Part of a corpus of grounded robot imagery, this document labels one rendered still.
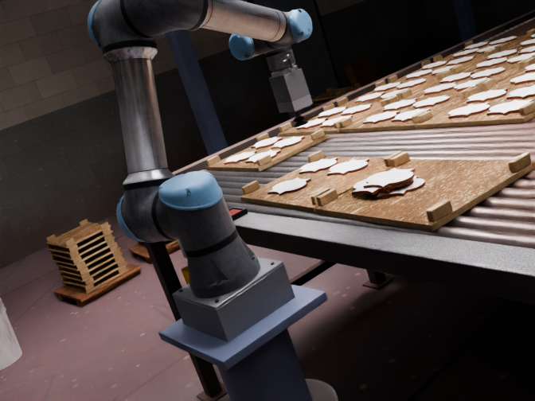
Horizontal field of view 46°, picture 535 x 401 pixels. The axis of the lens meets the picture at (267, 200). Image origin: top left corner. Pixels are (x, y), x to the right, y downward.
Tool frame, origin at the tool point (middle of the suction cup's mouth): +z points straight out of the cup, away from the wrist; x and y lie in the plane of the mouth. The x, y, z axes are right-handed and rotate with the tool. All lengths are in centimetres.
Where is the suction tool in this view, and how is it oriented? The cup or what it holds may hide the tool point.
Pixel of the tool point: (301, 124)
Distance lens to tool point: 178.5
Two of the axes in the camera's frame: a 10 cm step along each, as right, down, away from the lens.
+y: -4.9, -0.8, 8.7
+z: 3.1, 9.1, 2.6
